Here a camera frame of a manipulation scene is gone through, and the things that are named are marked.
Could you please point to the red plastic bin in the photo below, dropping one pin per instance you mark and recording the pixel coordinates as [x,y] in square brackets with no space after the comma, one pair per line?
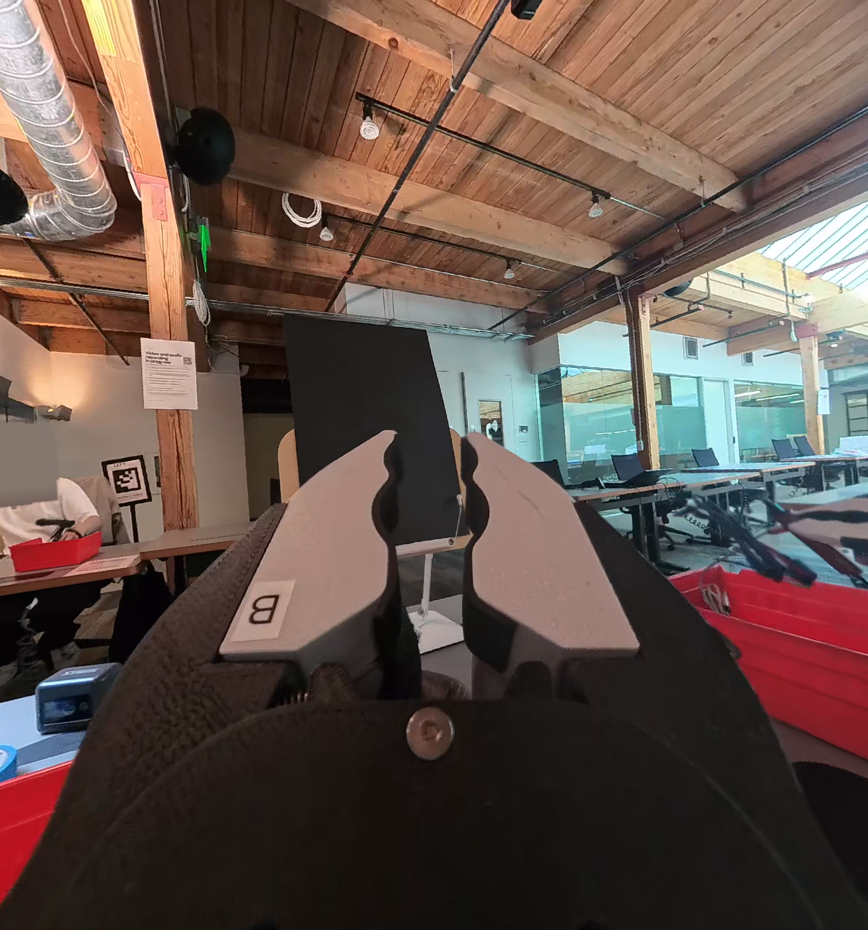
[56,553]
[5,857]
[804,654]

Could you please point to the black laptop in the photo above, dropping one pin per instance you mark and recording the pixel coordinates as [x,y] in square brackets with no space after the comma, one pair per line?
[634,469]

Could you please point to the black office chair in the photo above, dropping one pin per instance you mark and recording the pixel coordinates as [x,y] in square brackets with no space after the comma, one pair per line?
[705,458]
[549,474]

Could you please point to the black ceiling camera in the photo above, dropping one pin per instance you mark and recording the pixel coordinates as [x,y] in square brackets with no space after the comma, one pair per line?
[527,7]

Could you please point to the small marker sign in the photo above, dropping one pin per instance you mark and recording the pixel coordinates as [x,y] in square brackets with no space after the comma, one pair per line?
[127,481]

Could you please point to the small dark grey device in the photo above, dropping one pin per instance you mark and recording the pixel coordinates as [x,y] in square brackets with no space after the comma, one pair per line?
[74,697]

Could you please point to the silver ventilation duct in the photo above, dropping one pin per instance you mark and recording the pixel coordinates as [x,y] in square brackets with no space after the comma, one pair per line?
[49,123]

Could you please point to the wooden top desk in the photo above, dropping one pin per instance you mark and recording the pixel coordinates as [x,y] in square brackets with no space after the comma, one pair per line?
[783,469]
[695,483]
[187,541]

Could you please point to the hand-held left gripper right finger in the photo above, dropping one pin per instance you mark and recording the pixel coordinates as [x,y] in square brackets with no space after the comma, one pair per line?
[543,581]

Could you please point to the green exit sign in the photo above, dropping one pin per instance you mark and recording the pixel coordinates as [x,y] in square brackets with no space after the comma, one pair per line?
[204,247]

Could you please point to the white paper notice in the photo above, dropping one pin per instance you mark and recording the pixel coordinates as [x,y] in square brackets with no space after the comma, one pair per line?
[169,374]

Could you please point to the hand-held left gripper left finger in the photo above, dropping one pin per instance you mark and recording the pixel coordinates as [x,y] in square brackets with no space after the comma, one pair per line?
[318,581]

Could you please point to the black board on white stand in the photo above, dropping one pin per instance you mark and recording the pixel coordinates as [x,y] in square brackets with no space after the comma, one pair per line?
[361,385]

